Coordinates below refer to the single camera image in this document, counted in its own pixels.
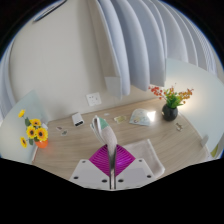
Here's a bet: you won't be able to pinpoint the narrow white pleated curtain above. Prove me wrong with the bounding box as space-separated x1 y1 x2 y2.
0 39 18 118

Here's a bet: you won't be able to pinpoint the glossy printed booklet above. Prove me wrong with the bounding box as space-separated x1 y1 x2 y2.
128 107 156 127

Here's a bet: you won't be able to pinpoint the orange flowers in black vase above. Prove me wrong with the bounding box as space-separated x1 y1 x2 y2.
148 83 195 122

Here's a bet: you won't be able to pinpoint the small white box device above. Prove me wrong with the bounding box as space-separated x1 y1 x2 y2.
71 112 85 128

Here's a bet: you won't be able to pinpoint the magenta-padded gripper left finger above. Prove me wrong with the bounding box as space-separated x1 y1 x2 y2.
69 144 114 191

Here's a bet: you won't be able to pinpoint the beige towel with green edge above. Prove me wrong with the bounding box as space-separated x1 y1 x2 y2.
89 114 166 191

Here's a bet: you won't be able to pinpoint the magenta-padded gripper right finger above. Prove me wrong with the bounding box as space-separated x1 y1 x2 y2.
114 143 155 191

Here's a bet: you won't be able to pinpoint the small yellowish card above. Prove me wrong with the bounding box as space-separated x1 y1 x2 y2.
113 115 128 125

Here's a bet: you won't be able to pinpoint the wide white pleated curtain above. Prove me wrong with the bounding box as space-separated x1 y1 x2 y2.
87 0 221 99

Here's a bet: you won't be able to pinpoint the frosted glass partition with tag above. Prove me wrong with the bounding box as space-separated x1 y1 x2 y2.
0 89 49 164

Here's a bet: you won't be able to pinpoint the white wall socket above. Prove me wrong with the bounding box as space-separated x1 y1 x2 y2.
86 92 103 107

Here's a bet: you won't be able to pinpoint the sunflowers in orange vase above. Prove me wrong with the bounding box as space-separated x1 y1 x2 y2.
17 109 50 150

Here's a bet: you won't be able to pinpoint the ceiling light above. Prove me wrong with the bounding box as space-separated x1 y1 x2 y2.
32 0 68 23

